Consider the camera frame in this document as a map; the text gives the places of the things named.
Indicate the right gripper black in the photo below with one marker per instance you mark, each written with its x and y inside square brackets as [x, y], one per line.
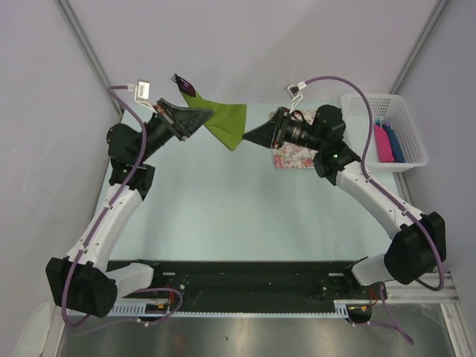
[261, 135]

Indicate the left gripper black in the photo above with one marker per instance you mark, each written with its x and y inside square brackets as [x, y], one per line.
[179, 121]

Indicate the green paper napkin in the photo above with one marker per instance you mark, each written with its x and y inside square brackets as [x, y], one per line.
[228, 121]

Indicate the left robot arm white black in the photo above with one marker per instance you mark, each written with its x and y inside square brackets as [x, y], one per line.
[80, 281]

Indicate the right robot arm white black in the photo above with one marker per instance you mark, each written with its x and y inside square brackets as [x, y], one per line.
[418, 240]

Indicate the pink rolled napkin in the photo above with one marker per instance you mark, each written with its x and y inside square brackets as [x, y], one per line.
[383, 147]

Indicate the floral tray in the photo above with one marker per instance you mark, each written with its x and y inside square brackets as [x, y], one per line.
[292, 157]

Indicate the white plastic basket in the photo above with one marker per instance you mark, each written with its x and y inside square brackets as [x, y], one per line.
[385, 107]

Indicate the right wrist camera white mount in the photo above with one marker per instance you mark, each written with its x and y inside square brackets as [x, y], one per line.
[295, 92]

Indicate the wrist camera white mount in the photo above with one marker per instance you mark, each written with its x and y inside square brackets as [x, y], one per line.
[295, 92]
[141, 91]

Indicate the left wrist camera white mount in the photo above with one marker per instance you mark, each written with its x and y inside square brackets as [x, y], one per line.
[141, 91]

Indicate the left corner aluminium post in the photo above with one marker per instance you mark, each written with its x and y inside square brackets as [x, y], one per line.
[74, 24]

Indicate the corner aluminium post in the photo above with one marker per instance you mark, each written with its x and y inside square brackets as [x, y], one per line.
[430, 26]
[74, 24]

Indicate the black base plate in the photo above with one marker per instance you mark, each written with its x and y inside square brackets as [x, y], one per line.
[257, 287]

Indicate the right corner aluminium post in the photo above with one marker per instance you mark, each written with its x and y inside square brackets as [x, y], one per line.
[430, 26]

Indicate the aluminium rail frame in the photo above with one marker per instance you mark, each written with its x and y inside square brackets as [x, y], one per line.
[435, 319]

